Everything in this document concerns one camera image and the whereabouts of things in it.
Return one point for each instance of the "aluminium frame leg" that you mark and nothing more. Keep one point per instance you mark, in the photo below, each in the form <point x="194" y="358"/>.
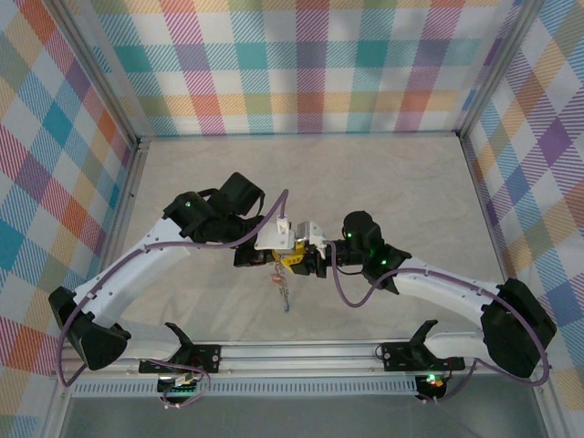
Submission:
<point x="57" y="410"/>
<point x="547" y="410"/>

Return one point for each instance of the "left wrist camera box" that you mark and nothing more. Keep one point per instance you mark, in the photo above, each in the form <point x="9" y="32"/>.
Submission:
<point x="274" y="237"/>

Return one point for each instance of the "electronics board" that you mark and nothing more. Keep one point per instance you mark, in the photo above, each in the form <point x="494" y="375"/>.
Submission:
<point x="180" y="388"/>
<point x="433" y="381"/>

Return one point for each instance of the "aluminium back rail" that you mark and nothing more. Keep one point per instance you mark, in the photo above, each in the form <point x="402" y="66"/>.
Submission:
<point x="296" y="134"/>

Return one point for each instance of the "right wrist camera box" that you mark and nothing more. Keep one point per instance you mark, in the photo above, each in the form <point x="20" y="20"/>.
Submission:
<point x="310" y="232"/>

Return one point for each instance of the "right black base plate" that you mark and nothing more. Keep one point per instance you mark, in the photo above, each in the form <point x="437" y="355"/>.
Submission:
<point x="397" y="356"/>

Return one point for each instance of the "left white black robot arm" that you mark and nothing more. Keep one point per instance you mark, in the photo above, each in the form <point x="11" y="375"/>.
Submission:
<point x="123" y="269"/>

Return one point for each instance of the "aluminium mounting rail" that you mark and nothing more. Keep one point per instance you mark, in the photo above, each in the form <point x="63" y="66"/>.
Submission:
<point x="296" y="360"/>

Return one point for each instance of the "aluminium side rail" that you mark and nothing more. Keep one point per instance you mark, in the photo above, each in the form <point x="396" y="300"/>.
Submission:
<point x="479" y="182"/>
<point x="123" y="182"/>

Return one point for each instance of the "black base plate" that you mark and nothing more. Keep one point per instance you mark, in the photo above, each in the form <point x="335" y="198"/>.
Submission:
<point x="210" y="356"/>
<point x="397" y="356"/>

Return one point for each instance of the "left electronics board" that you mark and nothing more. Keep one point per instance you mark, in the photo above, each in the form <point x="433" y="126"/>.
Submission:
<point x="180" y="388"/>

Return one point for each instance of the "aluminium frame post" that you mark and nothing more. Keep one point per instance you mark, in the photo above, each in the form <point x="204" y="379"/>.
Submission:
<point x="98" y="73"/>
<point x="497" y="68"/>

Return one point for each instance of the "right electronics board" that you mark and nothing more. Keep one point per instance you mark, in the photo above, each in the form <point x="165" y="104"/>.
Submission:
<point x="433" y="381"/>

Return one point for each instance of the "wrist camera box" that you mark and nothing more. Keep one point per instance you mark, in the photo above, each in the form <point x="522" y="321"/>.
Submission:
<point x="310" y="232"/>
<point x="274" y="237"/>

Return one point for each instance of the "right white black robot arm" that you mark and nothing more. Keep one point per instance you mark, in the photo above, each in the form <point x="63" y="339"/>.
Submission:
<point x="456" y="292"/>

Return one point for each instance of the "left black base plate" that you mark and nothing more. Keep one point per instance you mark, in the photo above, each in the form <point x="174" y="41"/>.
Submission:
<point x="210" y="356"/>

